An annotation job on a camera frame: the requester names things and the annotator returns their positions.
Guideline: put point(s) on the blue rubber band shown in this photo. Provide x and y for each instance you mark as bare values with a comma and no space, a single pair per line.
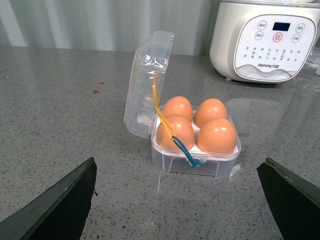
186,152

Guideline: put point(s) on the brown egg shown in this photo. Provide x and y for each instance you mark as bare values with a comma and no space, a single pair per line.
178,105
183,131
217,136
208,110

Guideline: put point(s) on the clear plastic bag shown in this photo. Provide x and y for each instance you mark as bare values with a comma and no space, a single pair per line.
312,63

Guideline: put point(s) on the white Joyoung cooker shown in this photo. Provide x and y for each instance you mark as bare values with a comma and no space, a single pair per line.
264,41

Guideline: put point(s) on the brown egg in box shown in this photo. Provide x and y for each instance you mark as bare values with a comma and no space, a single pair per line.
208,110
183,131
178,105

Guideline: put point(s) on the clear plastic egg box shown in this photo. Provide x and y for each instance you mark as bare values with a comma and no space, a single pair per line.
142,120

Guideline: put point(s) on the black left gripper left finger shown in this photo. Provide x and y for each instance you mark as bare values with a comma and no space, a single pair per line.
59,213

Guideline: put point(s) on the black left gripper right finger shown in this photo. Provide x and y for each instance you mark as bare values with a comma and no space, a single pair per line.
293,201

